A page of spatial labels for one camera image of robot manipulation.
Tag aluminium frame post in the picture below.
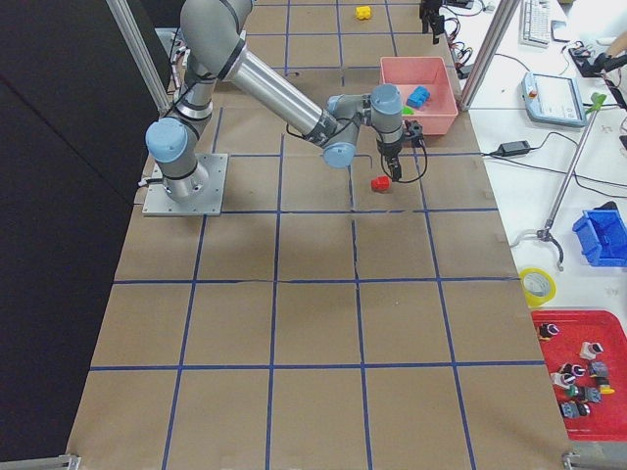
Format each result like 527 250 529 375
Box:
458 0 520 112

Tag green push button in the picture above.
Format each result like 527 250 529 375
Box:
566 385 602 403

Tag red plastic tray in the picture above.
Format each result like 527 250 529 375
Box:
532 309 626 442

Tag grey yellow switch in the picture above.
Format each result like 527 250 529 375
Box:
588 360 615 395

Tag person in background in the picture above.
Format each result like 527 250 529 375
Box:
589 31 626 110

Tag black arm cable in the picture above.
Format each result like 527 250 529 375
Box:
166 72 429 185

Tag blue black switch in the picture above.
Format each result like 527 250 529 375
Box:
559 400 591 419

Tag yellow tape roll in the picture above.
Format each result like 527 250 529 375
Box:
519 267 556 308

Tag blue toy block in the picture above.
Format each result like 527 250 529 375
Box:
406 86 431 109

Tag pink plastic box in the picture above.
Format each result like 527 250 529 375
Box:
380 57 458 136

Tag blue storage bin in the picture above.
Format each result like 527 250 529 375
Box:
572 201 626 267

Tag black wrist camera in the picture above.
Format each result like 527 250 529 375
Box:
404 120 424 146

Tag aluminium corner bracket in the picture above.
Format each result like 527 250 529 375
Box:
0 454 81 470
560 450 627 470

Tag black laptop charger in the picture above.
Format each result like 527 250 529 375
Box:
496 140 531 157

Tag blue teach pendant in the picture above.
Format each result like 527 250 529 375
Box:
521 71 587 128

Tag aluminium corner bracket left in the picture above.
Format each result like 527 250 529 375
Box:
0 454 81 470

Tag metal reacher grabber tool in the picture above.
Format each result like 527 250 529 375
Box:
508 91 608 273

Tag yellow toy block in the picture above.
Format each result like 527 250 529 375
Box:
355 5 372 21

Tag black white push button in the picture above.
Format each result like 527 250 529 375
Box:
537 323 560 342

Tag aluminium corner bracket right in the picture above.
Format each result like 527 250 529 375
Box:
560 450 627 470

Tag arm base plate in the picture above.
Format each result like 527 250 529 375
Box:
142 154 228 216

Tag white push button switch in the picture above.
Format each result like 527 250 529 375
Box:
579 342 604 361

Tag red toy block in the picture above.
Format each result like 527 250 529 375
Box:
370 175 392 193

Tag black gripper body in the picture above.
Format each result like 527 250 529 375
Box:
419 0 441 23
377 140 403 165

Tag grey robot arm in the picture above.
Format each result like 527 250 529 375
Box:
145 1 405 213

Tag black pink push button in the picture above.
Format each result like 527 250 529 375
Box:
551 362 586 389

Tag white keyboard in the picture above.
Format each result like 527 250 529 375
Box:
518 0 552 48

